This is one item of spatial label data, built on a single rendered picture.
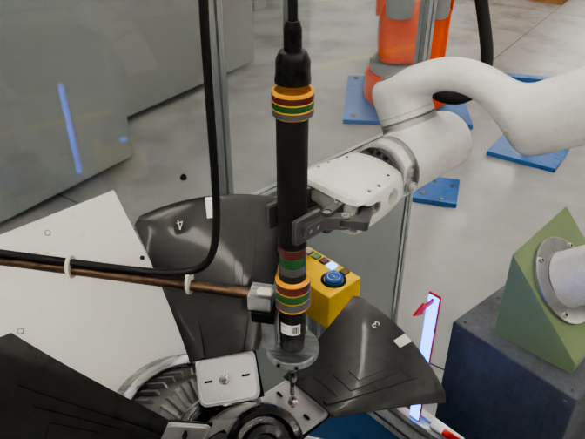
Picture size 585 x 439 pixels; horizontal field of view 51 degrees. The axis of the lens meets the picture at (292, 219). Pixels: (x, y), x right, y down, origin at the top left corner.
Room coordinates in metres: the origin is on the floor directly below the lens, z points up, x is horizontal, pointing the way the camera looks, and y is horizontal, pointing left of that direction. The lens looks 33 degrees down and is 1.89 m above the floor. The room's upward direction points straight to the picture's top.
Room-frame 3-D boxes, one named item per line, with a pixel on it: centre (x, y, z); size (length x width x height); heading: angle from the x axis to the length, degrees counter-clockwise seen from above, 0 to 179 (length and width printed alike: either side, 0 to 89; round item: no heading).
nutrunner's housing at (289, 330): (0.58, 0.00, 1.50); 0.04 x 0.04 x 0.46
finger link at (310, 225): (0.57, -0.03, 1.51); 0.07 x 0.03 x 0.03; 134
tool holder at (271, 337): (0.58, 0.01, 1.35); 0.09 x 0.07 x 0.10; 79
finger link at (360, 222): (0.61, -0.08, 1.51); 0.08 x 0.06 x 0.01; 14
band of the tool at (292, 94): (0.58, 0.00, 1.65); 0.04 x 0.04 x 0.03
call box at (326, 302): (1.04, -0.06, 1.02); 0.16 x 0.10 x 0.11; 44
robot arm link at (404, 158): (0.70, -0.12, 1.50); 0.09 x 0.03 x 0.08; 44
